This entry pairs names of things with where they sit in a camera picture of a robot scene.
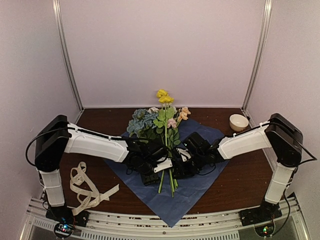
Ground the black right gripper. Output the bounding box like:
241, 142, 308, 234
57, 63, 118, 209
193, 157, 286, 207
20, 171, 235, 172
171, 151, 207, 179

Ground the blue wrapping paper sheet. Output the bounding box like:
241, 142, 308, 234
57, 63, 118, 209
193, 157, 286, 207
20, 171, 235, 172
103, 118, 231, 228

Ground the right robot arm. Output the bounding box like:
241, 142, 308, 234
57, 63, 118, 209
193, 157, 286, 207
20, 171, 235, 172
174, 113, 303, 221

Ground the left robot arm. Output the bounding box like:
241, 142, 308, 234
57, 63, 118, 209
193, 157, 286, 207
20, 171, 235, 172
31, 115, 173, 222

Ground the white ceramic bowl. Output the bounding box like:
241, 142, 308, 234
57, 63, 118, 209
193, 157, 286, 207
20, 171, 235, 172
229, 114, 249, 132

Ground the cream printed ribbon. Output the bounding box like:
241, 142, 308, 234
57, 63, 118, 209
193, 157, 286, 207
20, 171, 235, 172
69, 161, 120, 216

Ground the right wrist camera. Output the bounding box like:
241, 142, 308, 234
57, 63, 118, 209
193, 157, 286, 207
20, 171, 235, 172
175, 147, 192, 162

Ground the front aluminium rail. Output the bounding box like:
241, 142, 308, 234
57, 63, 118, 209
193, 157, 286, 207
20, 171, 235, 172
24, 194, 308, 240

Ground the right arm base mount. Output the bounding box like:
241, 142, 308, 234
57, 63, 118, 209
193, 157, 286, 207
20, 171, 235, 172
239, 199, 282, 238

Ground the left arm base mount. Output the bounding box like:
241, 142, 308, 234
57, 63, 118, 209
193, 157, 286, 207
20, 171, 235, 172
42, 195, 90, 240

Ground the right aluminium corner post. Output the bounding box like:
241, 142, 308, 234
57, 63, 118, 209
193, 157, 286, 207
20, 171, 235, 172
241, 0, 273, 113

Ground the aluminium corner post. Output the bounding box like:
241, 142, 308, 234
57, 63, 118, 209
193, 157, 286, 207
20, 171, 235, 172
241, 0, 273, 113
52, 0, 84, 112

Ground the left aluminium corner post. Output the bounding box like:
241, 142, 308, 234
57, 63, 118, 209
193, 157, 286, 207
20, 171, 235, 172
52, 0, 84, 112

